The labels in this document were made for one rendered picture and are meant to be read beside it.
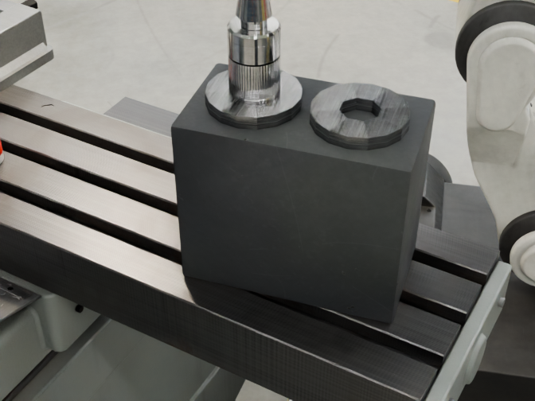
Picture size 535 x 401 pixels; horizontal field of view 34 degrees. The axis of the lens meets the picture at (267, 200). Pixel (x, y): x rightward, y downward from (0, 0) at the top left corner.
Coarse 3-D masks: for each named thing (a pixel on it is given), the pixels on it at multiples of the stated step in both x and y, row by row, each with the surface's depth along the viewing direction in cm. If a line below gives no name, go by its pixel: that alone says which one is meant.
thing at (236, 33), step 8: (232, 24) 77; (240, 24) 77; (272, 24) 77; (232, 32) 76; (240, 32) 76; (248, 32) 76; (256, 32) 76; (264, 32) 76; (272, 32) 76; (280, 32) 77; (232, 40) 76; (240, 40) 76; (248, 40) 75; (256, 40) 75; (264, 40) 75; (272, 40) 76
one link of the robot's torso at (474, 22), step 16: (464, 0) 122; (480, 0) 114; (496, 0) 114; (512, 0) 114; (528, 0) 113; (464, 16) 118; (480, 16) 114; (496, 16) 113; (512, 16) 113; (528, 16) 112; (464, 32) 116; (480, 32) 114; (464, 48) 117; (464, 64) 118
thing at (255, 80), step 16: (240, 48) 76; (256, 48) 76; (272, 48) 76; (240, 64) 77; (256, 64) 77; (272, 64) 77; (240, 80) 78; (256, 80) 78; (272, 80) 78; (240, 96) 79; (256, 96) 79; (272, 96) 80
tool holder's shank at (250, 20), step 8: (240, 0) 75; (248, 0) 74; (256, 0) 74; (264, 0) 74; (240, 8) 75; (248, 8) 74; (256, 8) 74; (264, 8) 75; (240, 16) 75; (248, 16) 75; (256, 16) 75; (264, 16) 75; (248, 24) 76; (256, 24) 76; (264, 24) 76
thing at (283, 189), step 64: (192, 128) 79; (256, 128) 78; (320, 128) 77; (384, 128) 76; (192, 192) 83; (256, 192) 80; (320, 192) 78; (384, 192) 76; (192, 256) 88; (256, 256) 86; (320, 256) 83; (384, 256) 80; (384, 320) 85
